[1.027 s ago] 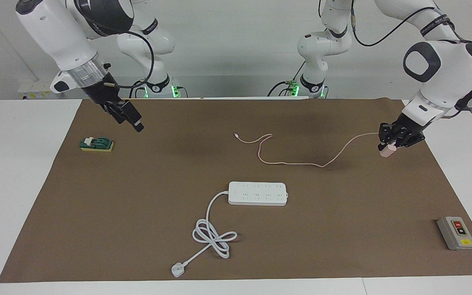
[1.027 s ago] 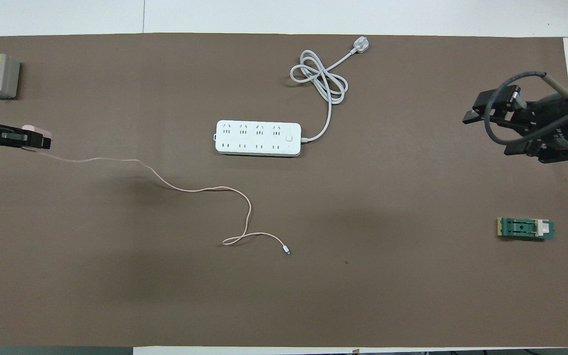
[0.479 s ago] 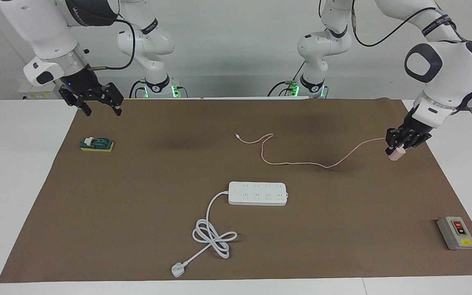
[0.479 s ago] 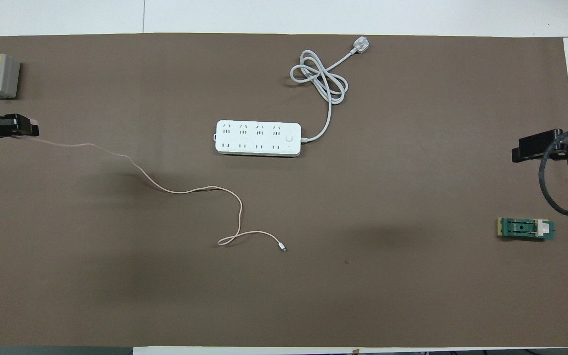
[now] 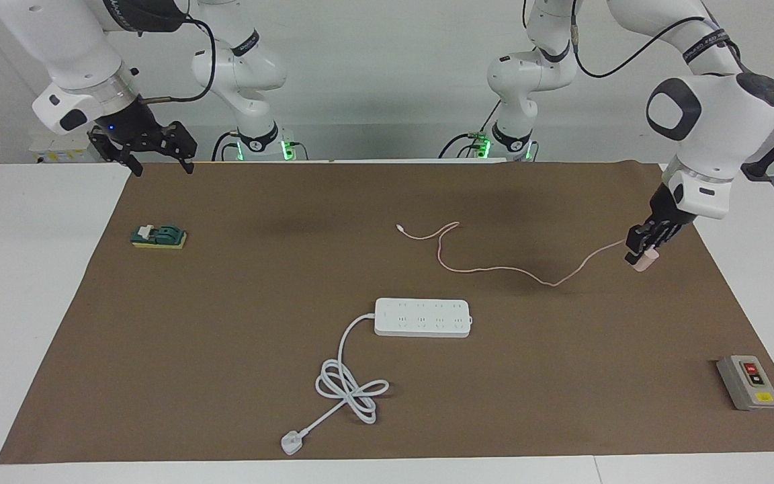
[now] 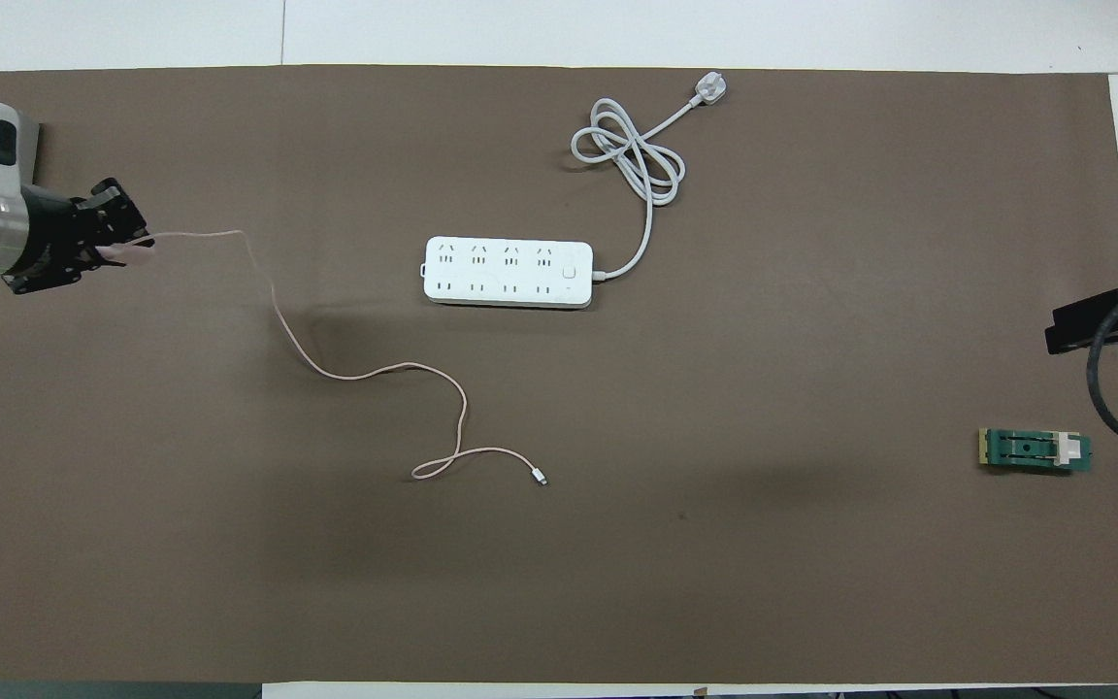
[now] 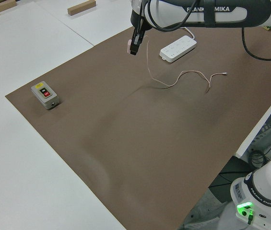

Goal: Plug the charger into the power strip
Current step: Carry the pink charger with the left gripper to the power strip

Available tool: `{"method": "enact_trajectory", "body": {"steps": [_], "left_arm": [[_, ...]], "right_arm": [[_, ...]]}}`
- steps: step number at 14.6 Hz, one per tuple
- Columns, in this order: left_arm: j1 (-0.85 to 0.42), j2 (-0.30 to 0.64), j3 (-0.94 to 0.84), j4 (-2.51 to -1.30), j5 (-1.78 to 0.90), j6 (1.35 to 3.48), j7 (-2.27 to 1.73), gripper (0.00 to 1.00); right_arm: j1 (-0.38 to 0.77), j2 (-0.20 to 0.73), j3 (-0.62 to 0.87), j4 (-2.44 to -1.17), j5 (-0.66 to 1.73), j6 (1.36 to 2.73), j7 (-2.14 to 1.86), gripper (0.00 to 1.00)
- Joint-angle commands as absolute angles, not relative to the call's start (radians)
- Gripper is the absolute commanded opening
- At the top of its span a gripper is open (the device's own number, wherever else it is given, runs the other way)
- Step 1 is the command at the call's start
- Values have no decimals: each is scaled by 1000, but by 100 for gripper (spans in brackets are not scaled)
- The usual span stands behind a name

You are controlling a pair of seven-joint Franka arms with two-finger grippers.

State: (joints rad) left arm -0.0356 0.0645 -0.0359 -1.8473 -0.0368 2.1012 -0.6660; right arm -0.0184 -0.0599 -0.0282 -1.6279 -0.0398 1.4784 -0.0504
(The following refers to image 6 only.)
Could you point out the grey on-off switch box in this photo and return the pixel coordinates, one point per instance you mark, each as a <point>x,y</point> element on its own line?
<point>30,146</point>

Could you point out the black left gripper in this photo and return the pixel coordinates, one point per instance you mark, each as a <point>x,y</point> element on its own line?
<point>54,238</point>

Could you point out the white power strip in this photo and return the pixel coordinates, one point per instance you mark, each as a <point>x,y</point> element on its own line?
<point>506,272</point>

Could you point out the green knife switch block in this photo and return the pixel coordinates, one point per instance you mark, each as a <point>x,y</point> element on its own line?
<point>1030,450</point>

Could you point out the brown table mat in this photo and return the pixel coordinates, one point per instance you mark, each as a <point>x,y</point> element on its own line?
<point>617,534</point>

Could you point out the pink charger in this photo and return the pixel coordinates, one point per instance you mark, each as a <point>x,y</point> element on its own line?
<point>130,251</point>

